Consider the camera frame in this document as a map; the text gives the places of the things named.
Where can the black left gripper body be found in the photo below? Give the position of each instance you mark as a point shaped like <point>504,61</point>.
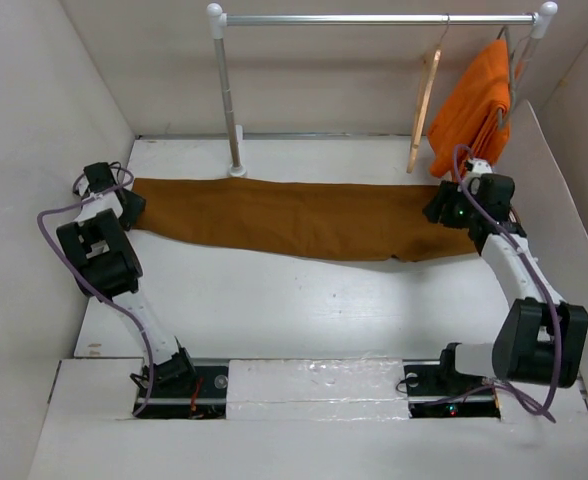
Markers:
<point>130,211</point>

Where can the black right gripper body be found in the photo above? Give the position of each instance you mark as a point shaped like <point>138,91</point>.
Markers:
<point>459,209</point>

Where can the brown trousers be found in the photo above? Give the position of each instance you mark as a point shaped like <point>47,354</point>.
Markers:
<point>337,222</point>

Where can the wooden hanger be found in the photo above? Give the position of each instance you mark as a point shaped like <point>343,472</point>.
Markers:
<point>431,63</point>

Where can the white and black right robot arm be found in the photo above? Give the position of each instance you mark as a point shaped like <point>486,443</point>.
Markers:
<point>541,328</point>

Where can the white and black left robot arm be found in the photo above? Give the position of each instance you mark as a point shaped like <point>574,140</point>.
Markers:
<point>96,244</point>

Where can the orange hanging garment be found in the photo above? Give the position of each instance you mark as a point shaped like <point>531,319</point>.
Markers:
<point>470,115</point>

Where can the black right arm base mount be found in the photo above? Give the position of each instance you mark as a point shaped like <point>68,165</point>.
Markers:
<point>435,390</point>

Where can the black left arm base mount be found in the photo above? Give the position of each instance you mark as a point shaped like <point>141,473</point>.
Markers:
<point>202,398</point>

